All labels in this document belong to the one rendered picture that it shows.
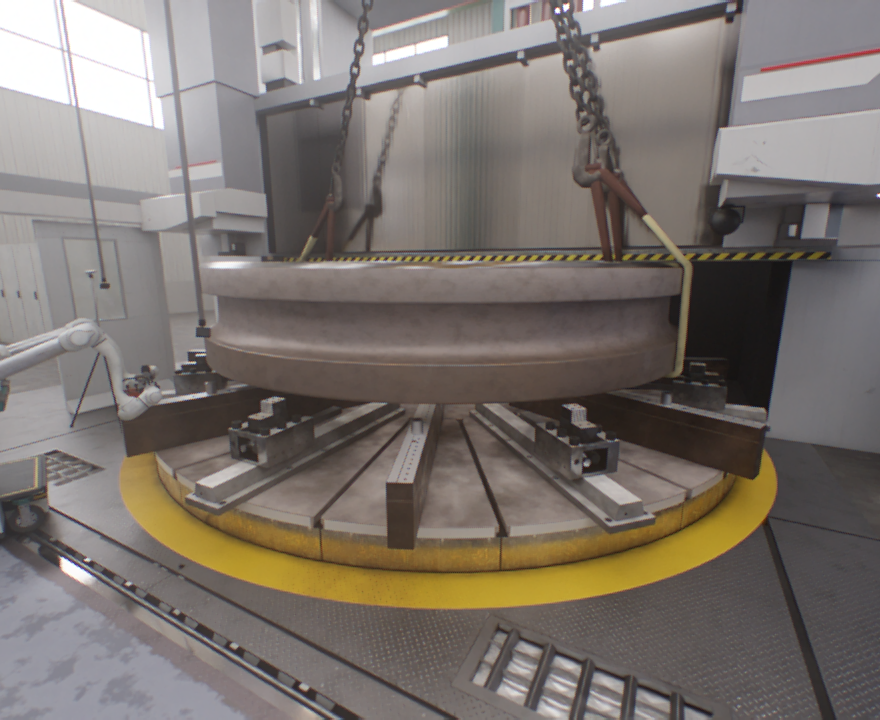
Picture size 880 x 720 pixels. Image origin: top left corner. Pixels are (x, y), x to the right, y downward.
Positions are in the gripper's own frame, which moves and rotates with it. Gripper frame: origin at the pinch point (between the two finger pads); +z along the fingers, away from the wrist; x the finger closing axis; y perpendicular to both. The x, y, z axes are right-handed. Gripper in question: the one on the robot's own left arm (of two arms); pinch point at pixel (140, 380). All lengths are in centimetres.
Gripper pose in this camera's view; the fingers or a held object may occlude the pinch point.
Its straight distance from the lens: 429.1
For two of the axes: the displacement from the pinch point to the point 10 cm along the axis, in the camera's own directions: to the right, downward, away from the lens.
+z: 3.1, 2.0, -9.3
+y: 0.0, 9.8, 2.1
